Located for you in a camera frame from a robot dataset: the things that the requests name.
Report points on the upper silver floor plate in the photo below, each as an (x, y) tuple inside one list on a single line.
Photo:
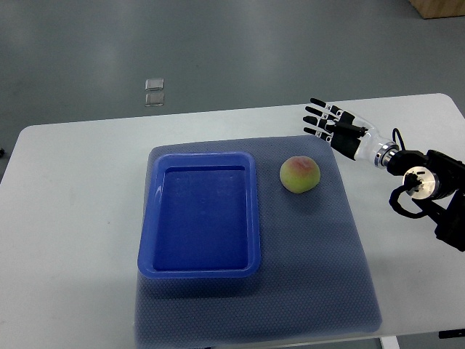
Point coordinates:
[(154, 84)]

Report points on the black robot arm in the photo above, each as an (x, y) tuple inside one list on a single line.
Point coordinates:
[(433, 186)]

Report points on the blue grey mesh mat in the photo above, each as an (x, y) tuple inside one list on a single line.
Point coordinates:
[(313, 279)]

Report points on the blue plastic tray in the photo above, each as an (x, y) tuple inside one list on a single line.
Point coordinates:
[(201, 217)]

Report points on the green red peach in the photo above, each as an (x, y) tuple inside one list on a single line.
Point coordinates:
[(299, 174)]

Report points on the black table edge bracket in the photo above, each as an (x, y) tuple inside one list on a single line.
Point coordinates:
[(450, 334)]

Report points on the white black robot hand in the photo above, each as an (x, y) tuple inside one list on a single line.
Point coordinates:
[(348, 134)]

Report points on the white table leg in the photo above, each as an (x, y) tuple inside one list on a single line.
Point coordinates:
[(389, 342)]

